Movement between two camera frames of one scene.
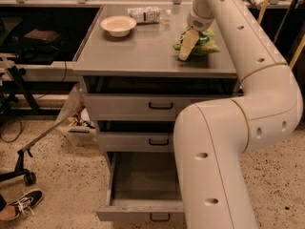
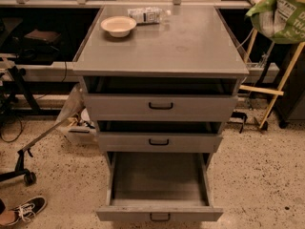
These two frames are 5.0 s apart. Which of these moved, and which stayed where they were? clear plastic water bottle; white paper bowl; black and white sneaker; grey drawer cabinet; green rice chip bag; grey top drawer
Moved: green rice chip bag; black and white sneaker
Stayed: clear plastic water bottle; grey drawer cabinet; white paper bowl; grey top drawer
